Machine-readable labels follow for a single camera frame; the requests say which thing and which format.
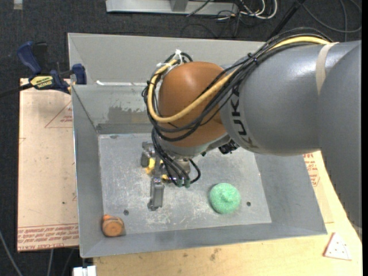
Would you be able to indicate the brown cardboard board, red print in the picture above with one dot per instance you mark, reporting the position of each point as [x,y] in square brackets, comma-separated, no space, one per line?
[46,160]

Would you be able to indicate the green round textured sponge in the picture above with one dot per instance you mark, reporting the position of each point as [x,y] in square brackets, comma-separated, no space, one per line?
[224,198]

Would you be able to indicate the black cylinder on white bracket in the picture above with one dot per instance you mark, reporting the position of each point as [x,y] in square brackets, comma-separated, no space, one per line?
[227,148]

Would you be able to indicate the grey metal bin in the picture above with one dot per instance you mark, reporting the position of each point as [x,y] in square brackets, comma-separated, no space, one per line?
[120,183]

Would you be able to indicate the small yellow object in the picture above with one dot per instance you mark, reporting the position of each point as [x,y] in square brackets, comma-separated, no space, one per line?
[150,169]

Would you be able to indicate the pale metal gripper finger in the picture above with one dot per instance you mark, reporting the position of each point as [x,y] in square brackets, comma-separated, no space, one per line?
[145,157]
[156,195]

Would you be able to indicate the orange toy carrot piece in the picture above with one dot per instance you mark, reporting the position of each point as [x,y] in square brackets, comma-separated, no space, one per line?
[112,226]

